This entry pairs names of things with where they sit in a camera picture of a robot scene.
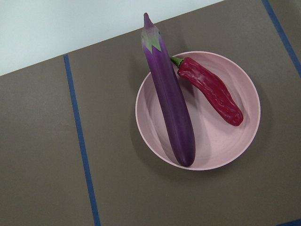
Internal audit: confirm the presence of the brown paper table mat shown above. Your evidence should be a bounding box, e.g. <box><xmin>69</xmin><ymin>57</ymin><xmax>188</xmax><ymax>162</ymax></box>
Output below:
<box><xmin>0</xmin><ymin>0</ymin><xmax>301</xmax><ymax>226</ymax></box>

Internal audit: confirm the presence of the red chili pepper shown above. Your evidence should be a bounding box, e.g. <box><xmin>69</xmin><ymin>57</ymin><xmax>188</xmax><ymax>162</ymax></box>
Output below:
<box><xmin>170</xmin><ymin>56</ymin><xmax>244</xmax><ymax>127</ymax></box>

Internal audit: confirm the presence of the purple eggplant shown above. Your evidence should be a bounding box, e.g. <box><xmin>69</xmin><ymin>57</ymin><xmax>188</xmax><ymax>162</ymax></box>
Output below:
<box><xmin>141</xmin><ymin>13</ymin><xmax>196</xmax><ymax>167</ymax></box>

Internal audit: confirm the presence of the pink plate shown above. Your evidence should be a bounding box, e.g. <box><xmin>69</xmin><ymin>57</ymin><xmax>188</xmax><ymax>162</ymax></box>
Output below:
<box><xmin>135</xmin><ymin>51</ymin><xmax>261</xmax><ymax>170</ymax></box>

